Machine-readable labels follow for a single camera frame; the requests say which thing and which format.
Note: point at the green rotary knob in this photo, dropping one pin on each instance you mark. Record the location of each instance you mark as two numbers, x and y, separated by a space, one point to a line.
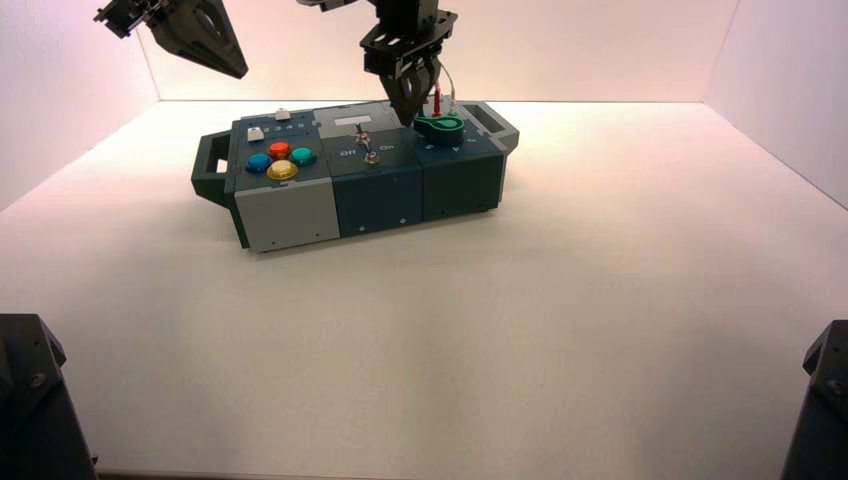
442 132

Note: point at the white rectangular label plate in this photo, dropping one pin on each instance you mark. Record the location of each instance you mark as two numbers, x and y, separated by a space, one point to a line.
352 121

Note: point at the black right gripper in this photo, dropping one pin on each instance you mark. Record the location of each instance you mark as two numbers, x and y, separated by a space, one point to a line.
407 36

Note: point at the yellow round push button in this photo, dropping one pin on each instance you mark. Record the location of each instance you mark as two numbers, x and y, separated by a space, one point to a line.
282 171

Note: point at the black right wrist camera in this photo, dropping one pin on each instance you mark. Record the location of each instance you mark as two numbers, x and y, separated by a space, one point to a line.
331 4

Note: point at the red round push button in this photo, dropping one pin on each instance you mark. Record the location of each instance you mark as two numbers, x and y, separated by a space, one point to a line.
279 150

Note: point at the blue round push button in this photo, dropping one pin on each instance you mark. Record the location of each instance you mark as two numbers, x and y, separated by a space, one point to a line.
258 163

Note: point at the metal toggle switch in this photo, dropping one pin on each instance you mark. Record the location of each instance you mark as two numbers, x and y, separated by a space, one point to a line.
363 140

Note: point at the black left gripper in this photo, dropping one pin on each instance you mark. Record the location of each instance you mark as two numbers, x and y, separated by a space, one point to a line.
129 14

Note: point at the white slider switch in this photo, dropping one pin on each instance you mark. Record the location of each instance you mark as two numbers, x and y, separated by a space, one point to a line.
283 114

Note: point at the grey and teal task box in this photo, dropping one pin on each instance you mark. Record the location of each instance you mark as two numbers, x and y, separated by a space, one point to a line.
378 192

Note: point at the teal round push button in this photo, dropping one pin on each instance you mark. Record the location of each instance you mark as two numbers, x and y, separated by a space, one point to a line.
303 156

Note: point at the white rocker switch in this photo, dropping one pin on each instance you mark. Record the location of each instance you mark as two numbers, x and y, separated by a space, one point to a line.
256 134

